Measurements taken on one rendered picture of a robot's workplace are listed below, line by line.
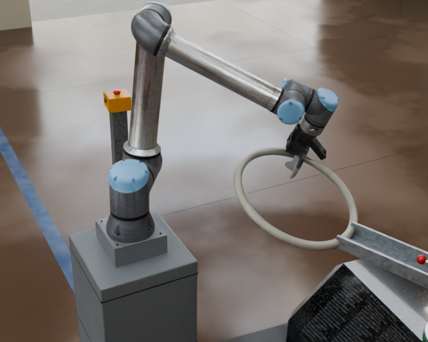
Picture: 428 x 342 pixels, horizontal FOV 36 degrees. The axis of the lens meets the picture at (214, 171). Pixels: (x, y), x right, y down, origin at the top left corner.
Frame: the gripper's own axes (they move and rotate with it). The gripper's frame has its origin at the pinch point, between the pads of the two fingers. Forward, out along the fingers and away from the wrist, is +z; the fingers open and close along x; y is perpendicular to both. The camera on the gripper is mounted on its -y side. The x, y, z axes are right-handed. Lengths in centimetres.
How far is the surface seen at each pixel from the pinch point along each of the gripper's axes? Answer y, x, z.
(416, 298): -57, 36, 9
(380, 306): -45, 41, 14
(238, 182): 22.5, 29.1, -7.7
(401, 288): -53, 31, 12
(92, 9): 199, -565, 314
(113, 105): 82, -64, 54
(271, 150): 12.3, 4.6, -7.5
